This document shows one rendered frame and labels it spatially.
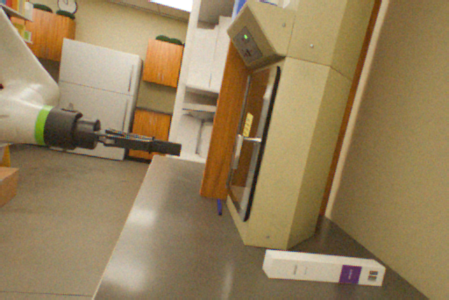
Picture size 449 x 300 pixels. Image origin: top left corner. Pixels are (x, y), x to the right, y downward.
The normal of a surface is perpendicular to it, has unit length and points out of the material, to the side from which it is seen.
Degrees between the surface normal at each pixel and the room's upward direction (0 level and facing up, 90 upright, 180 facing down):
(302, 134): 90
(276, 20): 90
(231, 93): 90
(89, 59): 90
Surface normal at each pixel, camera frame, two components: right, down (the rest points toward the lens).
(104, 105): 0.15, 0.16
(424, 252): -0.97, -0.18
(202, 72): -0.28, 0.12
